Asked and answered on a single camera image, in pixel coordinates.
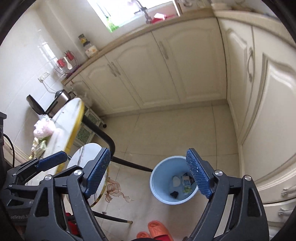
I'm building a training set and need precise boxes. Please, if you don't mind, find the pink flower bunch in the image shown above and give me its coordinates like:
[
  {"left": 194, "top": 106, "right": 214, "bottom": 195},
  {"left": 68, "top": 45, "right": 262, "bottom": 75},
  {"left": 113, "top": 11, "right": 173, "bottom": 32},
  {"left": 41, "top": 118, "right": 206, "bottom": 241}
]
[{"left": 33, "top": 117, "right": 56, "bottom": 141}]

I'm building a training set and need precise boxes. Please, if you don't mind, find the metal sink faucet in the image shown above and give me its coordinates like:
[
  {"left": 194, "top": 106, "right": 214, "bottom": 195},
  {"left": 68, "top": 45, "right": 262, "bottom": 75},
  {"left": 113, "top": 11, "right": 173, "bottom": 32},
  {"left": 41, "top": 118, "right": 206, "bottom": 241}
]
[{"left": 134, "top": 0, "right": 152, "bottom": 24}]

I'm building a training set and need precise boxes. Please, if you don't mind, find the large round marble table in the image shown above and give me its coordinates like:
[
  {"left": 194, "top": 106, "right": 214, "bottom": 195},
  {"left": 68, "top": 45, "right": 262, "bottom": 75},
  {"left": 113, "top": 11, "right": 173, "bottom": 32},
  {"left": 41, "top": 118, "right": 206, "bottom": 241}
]
[{"left": 24, "top": 98, "right": 85, "bottom": 186}]

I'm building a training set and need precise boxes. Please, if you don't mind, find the cream side cabinet run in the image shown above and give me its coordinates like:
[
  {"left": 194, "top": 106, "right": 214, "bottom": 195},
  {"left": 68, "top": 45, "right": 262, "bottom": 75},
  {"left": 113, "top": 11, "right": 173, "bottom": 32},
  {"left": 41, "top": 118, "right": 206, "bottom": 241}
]
[{"left": 215, "top": 10, "right": 296, "bottom": 223}]

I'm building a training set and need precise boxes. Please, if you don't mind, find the glass jar with label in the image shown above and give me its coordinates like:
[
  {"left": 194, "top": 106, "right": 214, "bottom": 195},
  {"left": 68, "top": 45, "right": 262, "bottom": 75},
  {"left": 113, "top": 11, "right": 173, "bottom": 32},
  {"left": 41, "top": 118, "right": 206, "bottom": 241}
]
[{"left": 84, "top": 42, "right": 97, "bottom": 58}]

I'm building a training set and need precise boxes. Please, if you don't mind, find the cream base cabinet under sink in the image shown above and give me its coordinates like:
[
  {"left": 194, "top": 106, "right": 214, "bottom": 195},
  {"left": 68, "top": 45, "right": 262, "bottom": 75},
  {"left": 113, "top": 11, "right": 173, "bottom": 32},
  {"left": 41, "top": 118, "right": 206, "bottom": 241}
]
[{"left": 63, "top": 17, "right": 228, "bottom": 116}]

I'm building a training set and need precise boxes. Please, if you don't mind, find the beige countertop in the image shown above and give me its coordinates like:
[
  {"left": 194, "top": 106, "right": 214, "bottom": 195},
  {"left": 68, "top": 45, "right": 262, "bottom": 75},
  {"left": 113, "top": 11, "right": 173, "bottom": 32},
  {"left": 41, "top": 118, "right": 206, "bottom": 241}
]
[{"left": 61, "top": 10, "right": 218, "bottom": 85}]

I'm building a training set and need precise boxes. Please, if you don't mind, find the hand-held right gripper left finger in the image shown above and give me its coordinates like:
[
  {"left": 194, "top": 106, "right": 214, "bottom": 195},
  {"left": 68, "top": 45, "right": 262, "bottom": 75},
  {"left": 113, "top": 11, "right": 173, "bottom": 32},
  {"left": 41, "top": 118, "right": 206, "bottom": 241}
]
[{"left": 25, "top": 148, "right": 111, "bottom": 241}]

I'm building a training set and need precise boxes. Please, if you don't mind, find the red plastic basin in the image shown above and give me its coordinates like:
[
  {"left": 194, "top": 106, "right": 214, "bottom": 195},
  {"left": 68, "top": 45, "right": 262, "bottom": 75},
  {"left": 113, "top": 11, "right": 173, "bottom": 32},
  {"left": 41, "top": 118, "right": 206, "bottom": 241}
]
[{"left": 151, "top": 13, "right": 177, "bottom": 24}]

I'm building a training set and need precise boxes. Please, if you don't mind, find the crumpled pale wrapper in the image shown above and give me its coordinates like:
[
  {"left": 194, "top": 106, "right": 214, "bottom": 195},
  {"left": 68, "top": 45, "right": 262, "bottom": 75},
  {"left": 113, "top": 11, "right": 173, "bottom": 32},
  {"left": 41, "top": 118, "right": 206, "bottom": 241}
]
[{"left": 29, "top": 137, "right": 48, "bottom": 160}]

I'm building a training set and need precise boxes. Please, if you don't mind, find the black curved metal table leg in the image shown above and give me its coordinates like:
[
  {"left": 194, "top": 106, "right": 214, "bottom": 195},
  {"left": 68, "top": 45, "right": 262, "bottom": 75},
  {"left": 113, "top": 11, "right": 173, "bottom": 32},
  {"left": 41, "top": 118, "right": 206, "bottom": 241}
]
[{"left": 82, "top": 115, "right": 153, "bottom": 172}]

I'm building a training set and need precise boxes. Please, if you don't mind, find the black straight metal table leg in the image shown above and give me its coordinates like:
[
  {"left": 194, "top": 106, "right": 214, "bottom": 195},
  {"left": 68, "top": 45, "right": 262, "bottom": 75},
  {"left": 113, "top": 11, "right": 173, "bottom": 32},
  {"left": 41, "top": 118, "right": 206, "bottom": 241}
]
[{"left": 91, "top": 210, "right": 133, "bottom": 224}]

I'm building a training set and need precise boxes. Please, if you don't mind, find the black cable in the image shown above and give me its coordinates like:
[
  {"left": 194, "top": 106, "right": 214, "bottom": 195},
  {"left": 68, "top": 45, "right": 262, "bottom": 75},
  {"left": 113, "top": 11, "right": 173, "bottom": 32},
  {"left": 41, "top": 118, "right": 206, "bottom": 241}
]
[{"left": 1, "top": 133, "right": 15, "bottom": 167}]

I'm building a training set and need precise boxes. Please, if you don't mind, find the small round marble table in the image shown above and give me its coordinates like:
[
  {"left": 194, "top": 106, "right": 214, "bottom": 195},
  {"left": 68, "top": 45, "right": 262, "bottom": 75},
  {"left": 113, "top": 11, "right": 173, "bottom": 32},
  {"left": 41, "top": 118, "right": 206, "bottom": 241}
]
[{"left": 66, "top": 143, "right": 110, "bottom": 208}]

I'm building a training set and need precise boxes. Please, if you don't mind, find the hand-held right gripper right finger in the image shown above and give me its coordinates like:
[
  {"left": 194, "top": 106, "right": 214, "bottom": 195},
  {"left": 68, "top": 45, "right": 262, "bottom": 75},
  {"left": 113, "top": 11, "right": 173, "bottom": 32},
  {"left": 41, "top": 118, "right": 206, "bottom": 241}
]
[{"left": 186, "top": 148, "right": 270, "bottom": 241}]

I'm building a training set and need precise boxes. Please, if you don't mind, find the wire dish rack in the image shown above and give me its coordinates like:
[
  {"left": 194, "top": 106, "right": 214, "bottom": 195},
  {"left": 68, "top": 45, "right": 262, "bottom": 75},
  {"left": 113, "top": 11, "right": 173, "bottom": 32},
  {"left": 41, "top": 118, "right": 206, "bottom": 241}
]
[{"left": 55, "top": 50, "right": 80, "bottom": 76}]

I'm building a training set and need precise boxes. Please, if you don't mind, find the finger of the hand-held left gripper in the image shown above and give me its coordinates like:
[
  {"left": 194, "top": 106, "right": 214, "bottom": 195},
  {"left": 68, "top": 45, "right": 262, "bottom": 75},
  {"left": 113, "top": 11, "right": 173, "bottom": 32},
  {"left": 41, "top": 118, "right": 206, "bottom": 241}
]
[{"left": 7, "top": 151, "right": 68, "bottom": 186}]

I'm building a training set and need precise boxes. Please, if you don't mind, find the brown ribbon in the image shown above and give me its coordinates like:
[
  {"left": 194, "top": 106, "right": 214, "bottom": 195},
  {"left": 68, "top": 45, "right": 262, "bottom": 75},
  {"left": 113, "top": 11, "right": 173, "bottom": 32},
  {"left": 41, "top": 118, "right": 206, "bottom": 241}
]
[{"left": 105, "top": 179, "right": 134, "bottom": 202}]

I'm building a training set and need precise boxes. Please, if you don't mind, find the silver appliance with black lid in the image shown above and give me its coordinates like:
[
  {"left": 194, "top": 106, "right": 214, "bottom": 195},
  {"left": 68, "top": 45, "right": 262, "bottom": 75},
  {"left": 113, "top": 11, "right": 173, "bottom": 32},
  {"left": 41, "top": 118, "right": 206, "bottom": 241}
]
[{"left": 26, "top": 89, "right": 71, "bottom": 118}]

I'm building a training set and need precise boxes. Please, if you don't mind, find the window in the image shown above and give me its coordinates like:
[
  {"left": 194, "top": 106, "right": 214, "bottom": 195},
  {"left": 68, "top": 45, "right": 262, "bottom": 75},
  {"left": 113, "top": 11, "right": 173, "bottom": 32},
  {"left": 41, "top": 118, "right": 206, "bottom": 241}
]
[{"left": 87, "top": 0, "right": 182, "bottom": 33}]

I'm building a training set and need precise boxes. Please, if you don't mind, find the blue plastic bin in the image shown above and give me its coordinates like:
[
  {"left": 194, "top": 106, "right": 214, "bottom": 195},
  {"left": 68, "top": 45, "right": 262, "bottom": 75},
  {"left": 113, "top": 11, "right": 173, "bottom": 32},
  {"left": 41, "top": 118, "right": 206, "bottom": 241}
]
[{"left": 150, "top": 156, "right": 199, "bottom": 205}]

